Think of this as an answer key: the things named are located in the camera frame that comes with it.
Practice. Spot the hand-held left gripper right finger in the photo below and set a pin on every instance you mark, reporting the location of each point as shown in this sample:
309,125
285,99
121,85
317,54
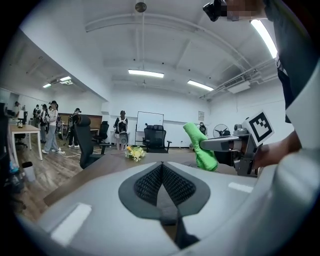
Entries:
220,200

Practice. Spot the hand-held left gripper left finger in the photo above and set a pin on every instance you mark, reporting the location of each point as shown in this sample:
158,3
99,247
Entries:
95,207

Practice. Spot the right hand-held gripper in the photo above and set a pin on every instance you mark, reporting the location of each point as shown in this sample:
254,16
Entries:
260,126

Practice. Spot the green cloth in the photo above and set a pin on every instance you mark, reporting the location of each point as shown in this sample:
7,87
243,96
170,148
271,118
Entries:
203,158

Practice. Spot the person's right forearm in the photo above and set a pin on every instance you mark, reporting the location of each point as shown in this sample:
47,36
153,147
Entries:
280,151

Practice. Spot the black standing fan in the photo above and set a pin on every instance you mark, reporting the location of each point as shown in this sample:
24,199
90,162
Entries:
221,130

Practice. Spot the ceiling air conditioner unit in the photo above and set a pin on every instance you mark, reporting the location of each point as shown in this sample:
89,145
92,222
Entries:
237,85

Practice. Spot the ceiling light panel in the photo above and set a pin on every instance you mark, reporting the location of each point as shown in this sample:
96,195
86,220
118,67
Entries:
200,85
265,37
145,73

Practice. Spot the black mesh office chair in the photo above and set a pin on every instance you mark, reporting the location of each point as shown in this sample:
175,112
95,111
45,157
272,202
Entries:
155,137

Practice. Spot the yellow flower bouquet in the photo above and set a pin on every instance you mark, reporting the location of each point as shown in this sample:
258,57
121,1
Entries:
135,152

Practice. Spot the tall black office chair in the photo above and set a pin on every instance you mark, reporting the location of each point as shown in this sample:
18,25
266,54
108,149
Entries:
83,140

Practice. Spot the whiteboard on stand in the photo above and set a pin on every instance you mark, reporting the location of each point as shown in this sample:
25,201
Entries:
150,121

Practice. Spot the white waste bin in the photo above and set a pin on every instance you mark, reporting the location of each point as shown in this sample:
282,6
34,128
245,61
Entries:
30,172

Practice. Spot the white-legged wooden table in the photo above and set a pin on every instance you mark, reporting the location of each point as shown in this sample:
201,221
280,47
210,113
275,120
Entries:
23,129

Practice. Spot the person's torso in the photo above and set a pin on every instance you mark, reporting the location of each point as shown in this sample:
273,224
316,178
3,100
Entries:
297,57

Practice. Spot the round ceiling fixture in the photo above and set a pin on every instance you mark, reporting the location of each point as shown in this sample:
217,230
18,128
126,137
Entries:
140,7

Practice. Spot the wall poster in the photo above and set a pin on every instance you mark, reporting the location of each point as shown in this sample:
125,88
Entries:
201,115

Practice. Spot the black head-worn camera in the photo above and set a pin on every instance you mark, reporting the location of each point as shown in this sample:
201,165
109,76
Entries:
212,8

